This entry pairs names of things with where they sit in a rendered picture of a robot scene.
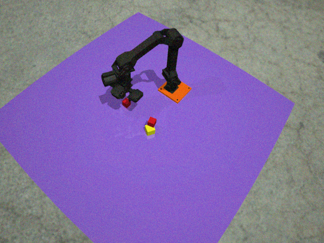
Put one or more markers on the yellow cube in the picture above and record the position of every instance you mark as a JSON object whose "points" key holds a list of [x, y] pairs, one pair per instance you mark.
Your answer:
{"points": [[149, 130]]}

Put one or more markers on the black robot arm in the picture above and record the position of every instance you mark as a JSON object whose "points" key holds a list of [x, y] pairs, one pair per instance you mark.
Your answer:
{"points": [[127, 60]]}

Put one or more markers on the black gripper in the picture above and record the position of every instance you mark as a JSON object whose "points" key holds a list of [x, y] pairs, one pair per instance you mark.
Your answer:
{"points": [[134, 95]]}

